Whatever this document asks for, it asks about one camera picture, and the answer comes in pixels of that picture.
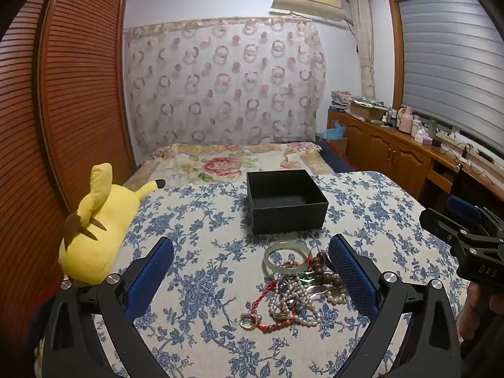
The pink tissue box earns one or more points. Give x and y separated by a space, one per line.
423 138

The green bottle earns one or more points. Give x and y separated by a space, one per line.
433 126

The flat beige box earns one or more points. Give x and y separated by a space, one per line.
366 109

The wooden louvred wardrobe door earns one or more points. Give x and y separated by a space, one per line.
23 165
84 86

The floral bed blanket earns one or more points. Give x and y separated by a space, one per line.
220 163

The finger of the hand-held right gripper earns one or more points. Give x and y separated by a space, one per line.
439 222
464 206

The blue floral tablecloth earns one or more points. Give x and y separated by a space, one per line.
204 224

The stack of patterned boxes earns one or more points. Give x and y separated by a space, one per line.
340 100

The long wooden cabinet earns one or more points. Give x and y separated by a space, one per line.
393 145

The pale jade bangle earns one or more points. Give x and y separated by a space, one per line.
267 260

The grey window blind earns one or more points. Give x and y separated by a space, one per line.
445 55

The person's right hand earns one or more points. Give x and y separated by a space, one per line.
472 311

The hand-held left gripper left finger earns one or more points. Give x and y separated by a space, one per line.
149 279

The pink kettle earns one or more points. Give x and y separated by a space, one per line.
405 120

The black box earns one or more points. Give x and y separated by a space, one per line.
289 220

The yellow plush toy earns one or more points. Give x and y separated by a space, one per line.
94 252

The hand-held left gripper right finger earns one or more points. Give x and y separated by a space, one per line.
350 279

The blue paper bag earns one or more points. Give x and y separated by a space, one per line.
334 132

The cream lace curtain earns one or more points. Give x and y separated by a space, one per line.
364 43

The brown cardboard box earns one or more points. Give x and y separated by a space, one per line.
338 145

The silver crystal hair comb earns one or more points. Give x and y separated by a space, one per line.
315 290

